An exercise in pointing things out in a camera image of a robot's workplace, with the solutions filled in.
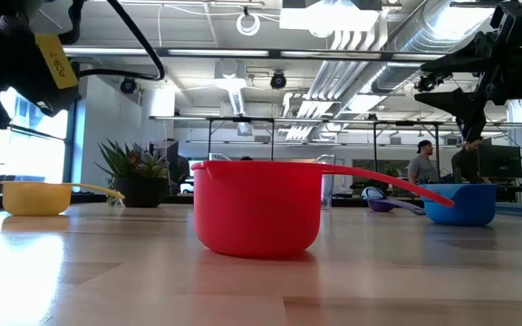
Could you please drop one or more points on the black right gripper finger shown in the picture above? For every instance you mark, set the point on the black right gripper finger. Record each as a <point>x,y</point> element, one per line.
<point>469,59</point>
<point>465,106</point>

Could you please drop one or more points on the blue plastic measuring cup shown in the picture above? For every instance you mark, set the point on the blue plastic measuring cup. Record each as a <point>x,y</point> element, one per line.
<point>465,208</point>

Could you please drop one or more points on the small purple measuring cup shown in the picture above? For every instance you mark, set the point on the small purple measuring cup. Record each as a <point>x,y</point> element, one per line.
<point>381,206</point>

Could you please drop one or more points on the yellow plastic measuring cup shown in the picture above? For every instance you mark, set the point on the yellow plastic measuring cup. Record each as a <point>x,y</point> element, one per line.
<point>34,199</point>

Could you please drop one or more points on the red plastic measuring cup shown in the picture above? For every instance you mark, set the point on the red plastic measuring cup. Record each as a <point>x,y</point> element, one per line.
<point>256,208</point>

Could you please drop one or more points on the clear plastic basket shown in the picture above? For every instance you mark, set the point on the clear plastic basket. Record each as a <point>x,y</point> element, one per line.
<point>329,194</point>

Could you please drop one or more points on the yellow paper label tag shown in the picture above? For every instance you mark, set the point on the yellow paper label tag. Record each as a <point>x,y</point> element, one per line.
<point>57,63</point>

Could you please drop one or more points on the person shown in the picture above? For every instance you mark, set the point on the person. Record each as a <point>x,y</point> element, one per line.
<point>465,165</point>
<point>422,169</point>

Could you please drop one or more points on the black computer monitor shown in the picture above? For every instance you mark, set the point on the black computer monitor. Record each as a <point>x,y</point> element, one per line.
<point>499,160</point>

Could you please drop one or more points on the large bright window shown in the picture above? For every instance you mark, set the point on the large bright window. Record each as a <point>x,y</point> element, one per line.
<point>30,149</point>

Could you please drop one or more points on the black round ceiling speaker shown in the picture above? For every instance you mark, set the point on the black round ceiling speaker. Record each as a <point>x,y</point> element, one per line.
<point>128,85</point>
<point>278,80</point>

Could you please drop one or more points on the white ceiling light panel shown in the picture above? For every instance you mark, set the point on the white ceiling light panel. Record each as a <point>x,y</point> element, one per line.
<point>329,16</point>

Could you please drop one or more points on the potted succulent plant black pot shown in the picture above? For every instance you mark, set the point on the potted succulent plant black pot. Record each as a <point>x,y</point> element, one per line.
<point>141,192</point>

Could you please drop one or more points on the overhead LED light bar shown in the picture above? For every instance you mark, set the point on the overhead LED light bar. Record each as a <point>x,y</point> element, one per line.
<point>218,52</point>

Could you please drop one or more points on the black ceiling-mounted camera rig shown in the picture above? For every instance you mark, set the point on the black ceiling-mounted camera rig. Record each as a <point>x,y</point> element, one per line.
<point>426,83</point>

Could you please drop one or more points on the silver ventilation duct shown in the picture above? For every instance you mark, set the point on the silver ventilation duct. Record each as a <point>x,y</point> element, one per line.
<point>424,36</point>

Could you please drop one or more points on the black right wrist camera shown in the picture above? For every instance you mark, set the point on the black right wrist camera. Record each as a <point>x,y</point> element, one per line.
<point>512,20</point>

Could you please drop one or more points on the black metal station frame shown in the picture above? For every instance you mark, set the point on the black metal station frame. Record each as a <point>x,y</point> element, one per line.
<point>406,123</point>
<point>243,119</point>

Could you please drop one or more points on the white ceiling air duct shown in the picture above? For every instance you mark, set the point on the white ceiling air duct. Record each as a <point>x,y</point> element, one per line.
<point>230,86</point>

